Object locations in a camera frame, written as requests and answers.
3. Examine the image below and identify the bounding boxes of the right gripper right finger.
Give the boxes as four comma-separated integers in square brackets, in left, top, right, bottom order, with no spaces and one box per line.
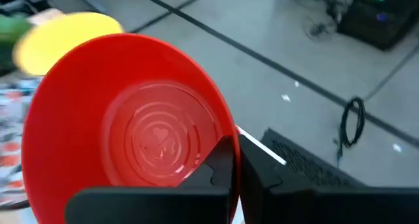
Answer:
[238,134,286,224]

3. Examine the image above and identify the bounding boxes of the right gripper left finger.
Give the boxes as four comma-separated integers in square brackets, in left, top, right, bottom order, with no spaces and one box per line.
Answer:
[178,135,235,198]

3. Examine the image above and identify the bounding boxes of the red plastic mini bowl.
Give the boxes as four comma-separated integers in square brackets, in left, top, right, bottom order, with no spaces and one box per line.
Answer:
[21,33,242,224]

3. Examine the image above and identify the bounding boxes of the yellow plastic mini bowl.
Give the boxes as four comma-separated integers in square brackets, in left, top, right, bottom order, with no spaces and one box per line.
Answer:
[12,11,125,77]

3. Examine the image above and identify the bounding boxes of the floral patterned mini bowl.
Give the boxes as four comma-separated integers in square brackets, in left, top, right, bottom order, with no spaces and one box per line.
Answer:
[0,77,43,204]

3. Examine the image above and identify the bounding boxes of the black perforated box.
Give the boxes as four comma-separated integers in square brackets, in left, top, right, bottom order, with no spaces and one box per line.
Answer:
[260,128,368,189]

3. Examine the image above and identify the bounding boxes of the black computer case with lights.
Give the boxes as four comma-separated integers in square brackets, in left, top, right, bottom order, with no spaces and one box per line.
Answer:
[336,0,419,51]

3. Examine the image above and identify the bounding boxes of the green succulent plant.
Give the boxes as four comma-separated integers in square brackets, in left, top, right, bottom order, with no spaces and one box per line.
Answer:
[0,14,34,71]

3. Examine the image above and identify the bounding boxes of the black coiled cable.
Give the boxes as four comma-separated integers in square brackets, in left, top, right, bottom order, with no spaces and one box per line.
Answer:
[333,96,367,168]

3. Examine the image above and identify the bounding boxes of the tangled black floor cables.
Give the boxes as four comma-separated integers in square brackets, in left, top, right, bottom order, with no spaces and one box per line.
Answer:
[278,0,342,42]

